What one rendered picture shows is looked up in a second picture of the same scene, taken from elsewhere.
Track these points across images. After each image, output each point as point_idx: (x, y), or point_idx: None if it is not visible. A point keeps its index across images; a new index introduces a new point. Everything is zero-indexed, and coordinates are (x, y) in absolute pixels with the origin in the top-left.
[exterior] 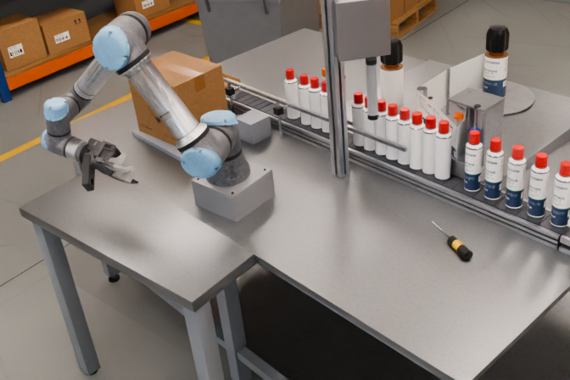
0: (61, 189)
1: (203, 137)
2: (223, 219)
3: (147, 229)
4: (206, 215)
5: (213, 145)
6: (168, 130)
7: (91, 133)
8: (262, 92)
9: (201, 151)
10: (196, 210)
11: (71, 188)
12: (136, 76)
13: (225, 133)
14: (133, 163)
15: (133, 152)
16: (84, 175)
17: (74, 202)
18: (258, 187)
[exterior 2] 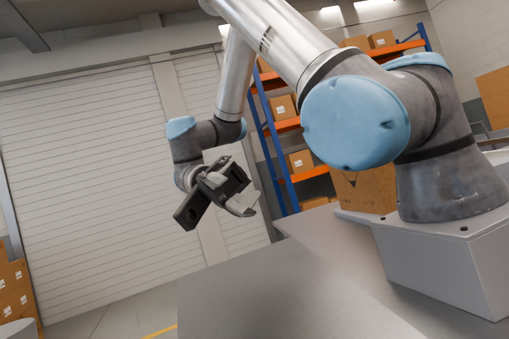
0: (229, 262)
1: (345, 59)
2: (451, 310)
3: (278, 316)
4: (407, 298)
5: (376, 74)
6: (364, 192)
7: (298, 219)
8: (505, 149)
9: (337, 79)
10: (385, 289)
11: (238, 260)
12: None
13: (416, 75)
14: (320, 235)
15: (326, 227)
16: (182, 203)
17: (226, 274)
18: None
